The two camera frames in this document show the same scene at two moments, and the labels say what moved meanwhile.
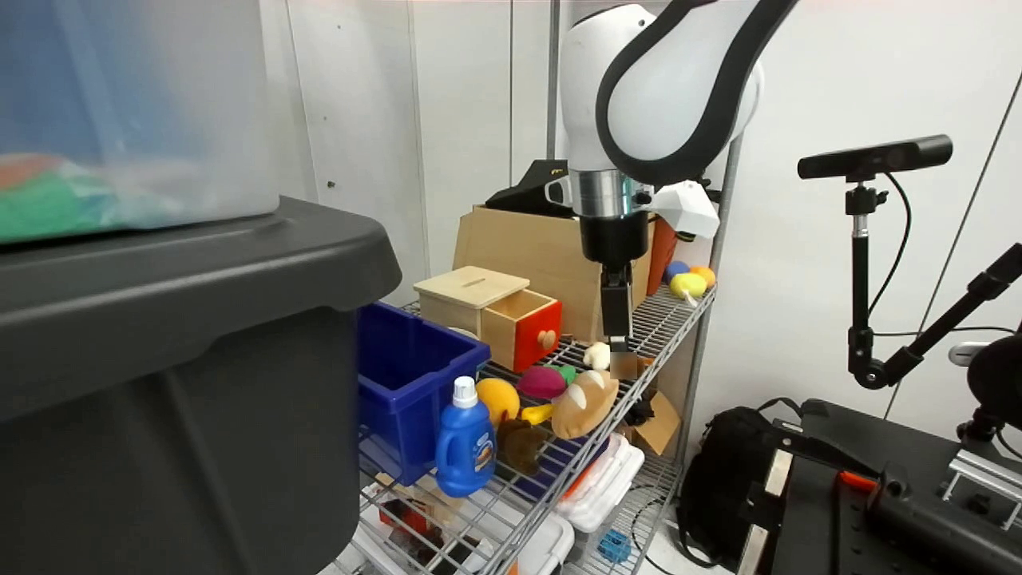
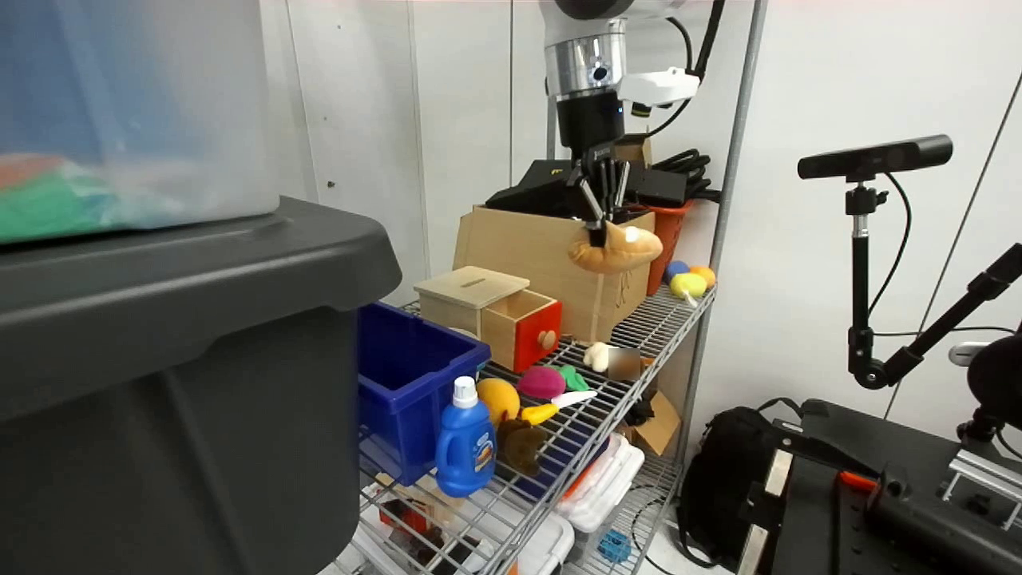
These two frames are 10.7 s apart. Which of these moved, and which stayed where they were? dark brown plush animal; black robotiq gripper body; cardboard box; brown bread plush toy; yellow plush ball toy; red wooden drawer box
Moved: brown bread plush toy; black robotiq gripper body
Stayed: yellow plush ball toy; red wooden drawer box; dark brown plush animal; cardboard box
